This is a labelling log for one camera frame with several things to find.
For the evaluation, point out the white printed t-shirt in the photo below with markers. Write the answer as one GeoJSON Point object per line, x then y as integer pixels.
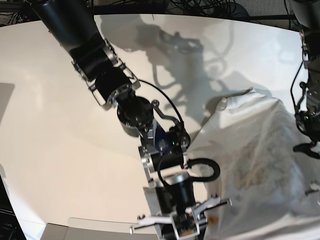
{"type": "Point", "coordinates": [251, 136]}

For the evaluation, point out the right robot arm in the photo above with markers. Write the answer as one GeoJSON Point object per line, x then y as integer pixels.
{"type": "Point", "coordinates": [169, 171]}

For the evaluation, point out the black monitor left edge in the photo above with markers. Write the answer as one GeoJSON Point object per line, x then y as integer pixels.
{"type": "Point", "coordinates": [10, 228]}

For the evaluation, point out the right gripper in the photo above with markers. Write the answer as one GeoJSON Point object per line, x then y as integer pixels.
{"type": "Point", "coordinates": [178, 199]}

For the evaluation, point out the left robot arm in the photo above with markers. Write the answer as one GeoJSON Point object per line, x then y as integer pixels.
{"type": "Point", "coordinates": [307, 109]}

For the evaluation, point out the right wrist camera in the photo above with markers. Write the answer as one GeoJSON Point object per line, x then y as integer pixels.
{"type": "Point", "coordinates": [184, 226]}

